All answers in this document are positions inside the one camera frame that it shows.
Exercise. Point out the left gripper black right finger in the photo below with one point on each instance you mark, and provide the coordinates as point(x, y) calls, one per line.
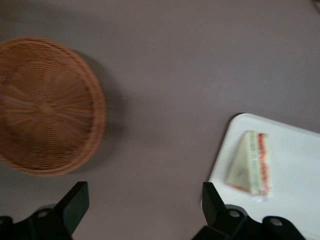
point(215, 210)

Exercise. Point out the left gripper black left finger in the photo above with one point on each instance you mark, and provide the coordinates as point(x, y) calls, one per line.
point(72, 207)

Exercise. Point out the triangle sandwich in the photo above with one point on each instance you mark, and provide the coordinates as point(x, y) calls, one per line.
point(252, 165)

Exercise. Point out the cream plastic tray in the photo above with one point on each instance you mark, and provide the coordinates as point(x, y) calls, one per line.
point(295, 160)

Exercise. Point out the round brown wicker basket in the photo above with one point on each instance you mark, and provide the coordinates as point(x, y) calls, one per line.
point(47, 107)

